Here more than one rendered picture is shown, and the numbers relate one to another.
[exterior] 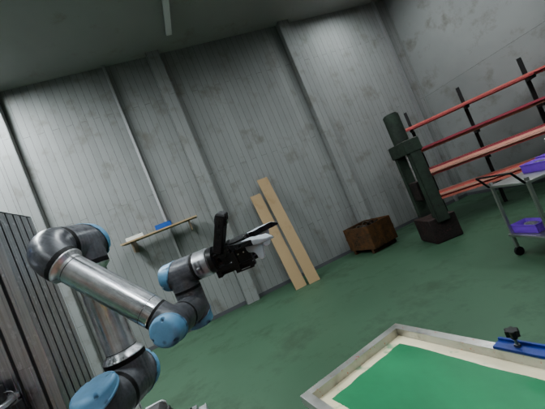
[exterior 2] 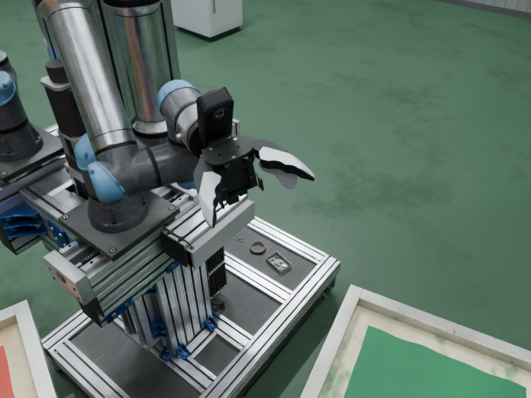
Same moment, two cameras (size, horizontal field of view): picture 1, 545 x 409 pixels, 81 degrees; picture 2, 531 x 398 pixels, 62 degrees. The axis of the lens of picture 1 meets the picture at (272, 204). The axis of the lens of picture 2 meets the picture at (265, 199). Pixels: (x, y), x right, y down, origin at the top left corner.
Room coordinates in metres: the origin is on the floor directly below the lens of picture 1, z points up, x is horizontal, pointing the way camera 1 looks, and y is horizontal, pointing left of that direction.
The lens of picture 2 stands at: (0.59, -0.33, 2.04)
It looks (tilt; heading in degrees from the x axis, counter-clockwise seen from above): 41 degrees down; 53
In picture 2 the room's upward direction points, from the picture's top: straight up
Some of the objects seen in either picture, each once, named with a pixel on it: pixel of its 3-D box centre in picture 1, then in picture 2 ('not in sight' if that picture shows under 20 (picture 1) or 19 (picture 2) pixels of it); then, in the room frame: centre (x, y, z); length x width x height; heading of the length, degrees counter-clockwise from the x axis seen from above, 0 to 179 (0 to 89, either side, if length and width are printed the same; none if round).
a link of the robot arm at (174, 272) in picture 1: (181, 273); (186, 110); (0.89, 0.31, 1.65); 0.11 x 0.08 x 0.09; 82
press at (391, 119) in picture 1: (415, 175); not in sight; (6.18, -2.77, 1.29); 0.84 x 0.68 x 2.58; 16
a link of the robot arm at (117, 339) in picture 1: (105, 311); (144, 65); (0.93, 0.57, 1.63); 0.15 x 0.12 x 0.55; 172
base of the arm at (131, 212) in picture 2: not in sight; (114, 197); (0.80, 0.59, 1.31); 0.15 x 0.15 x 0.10
